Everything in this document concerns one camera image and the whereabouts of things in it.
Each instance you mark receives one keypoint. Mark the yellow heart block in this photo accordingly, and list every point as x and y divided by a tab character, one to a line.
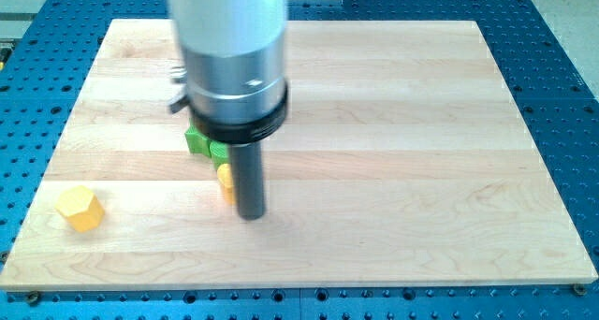
225	179

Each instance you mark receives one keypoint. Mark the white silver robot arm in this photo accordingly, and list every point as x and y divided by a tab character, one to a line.
234	57

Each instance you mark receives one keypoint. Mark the yellow hexagon block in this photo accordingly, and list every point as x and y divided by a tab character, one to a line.
80	207

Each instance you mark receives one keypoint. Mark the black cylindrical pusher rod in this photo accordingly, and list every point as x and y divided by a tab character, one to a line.
247	173

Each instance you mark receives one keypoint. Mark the green star block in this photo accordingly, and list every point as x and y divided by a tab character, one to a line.
213	149

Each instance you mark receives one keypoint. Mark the light wooden board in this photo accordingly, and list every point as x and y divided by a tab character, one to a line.
404	160

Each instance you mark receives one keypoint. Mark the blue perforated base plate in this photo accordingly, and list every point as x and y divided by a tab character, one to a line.
44	75

